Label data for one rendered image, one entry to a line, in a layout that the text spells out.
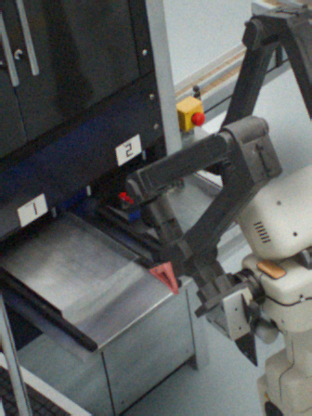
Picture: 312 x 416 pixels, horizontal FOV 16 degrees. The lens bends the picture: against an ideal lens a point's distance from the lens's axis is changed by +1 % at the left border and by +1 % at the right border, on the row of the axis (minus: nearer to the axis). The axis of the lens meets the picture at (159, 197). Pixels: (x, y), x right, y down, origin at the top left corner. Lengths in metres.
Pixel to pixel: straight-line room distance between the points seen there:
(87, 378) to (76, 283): 0.59
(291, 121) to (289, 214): 2.61
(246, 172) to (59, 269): 0.99
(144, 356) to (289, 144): 1.52
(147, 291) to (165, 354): 0.82
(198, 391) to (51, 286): 1.01
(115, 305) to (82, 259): 0.21
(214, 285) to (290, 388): 0.37
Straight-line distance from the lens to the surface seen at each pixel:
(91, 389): 3.53
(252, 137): 2.15
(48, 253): 3.07
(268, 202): 2.34
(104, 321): 2.84
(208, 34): 5.61
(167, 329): 3.64
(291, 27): 2.59
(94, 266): 3.00
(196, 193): 3.18
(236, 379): 3.85
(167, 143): 3.25
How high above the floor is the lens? 2.86
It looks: 38 degrees down
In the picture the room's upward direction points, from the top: 9 degrees counter-clockwise
